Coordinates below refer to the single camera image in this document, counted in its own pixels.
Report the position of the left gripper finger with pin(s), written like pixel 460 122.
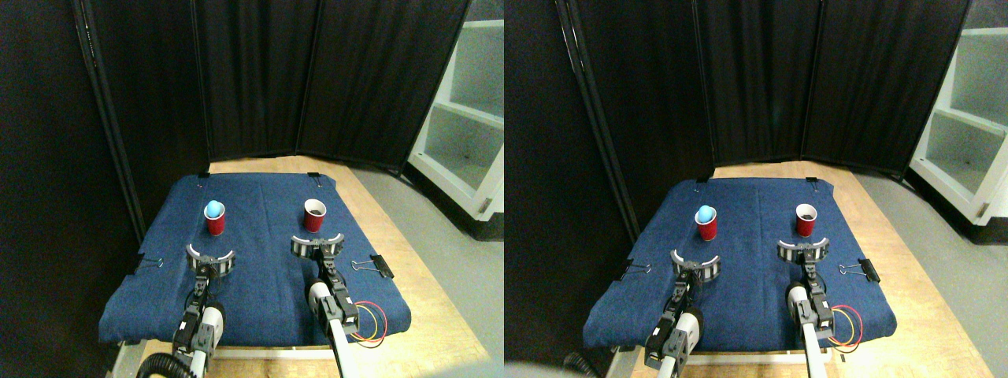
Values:
pixel 195 257
pixel 680 261
pixel 225 265
pixel 710 270

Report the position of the white shelf unit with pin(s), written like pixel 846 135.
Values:
pixel 465 150
pixel 969 150

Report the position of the red cup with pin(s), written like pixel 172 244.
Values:
pixel 806 227
pixel 706 231
pixel 215 227
pixel 315 222

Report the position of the blue ball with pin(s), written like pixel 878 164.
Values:
pixel 213 209
pixel 705 213

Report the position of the dark blue cloth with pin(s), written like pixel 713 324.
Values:
pixel 756 299
pixel 268 291

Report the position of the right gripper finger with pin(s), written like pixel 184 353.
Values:
pixel 302 248
pixel 819 249
pixel 788 252
pixel 334 245

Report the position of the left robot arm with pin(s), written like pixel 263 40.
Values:
pixel 201 327
pixel 676 335

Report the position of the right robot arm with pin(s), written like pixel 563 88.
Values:
pixel 813 346
pixel 340 346

